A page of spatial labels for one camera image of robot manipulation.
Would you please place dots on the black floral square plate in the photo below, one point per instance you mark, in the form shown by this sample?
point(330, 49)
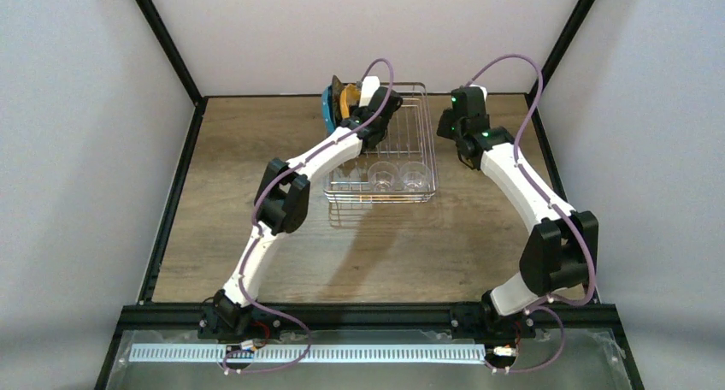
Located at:
point(337, 87)

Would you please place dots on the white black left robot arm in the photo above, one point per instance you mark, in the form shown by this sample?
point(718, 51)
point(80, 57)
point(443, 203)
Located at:
point(282, 201)

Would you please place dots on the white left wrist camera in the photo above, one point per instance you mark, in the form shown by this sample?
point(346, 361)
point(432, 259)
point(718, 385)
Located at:
point(368, 88)

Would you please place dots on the small clear plastic cup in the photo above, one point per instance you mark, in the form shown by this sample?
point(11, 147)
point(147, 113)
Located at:
point(383, 177)

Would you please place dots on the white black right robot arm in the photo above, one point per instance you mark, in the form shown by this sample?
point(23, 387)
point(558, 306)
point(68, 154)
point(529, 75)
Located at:
point(562, 242)

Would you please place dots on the black aluminium frame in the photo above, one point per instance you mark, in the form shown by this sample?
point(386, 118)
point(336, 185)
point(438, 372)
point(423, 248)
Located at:
point(461, 319)

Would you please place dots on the orange polka dot plate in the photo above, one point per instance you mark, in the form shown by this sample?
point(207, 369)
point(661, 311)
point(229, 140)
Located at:
point(349, 100)

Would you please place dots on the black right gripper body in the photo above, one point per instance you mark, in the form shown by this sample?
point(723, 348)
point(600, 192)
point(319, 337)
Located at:
point(449, 127)

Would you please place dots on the blue polka dot plate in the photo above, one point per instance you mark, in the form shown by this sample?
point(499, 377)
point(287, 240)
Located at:
point(327, 111)

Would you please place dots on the white slotted cable duct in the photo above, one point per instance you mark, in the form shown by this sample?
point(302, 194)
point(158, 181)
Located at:
point(356, 353)

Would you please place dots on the metal wire dish rack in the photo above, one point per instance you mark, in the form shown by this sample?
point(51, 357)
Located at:
point(409, 139)

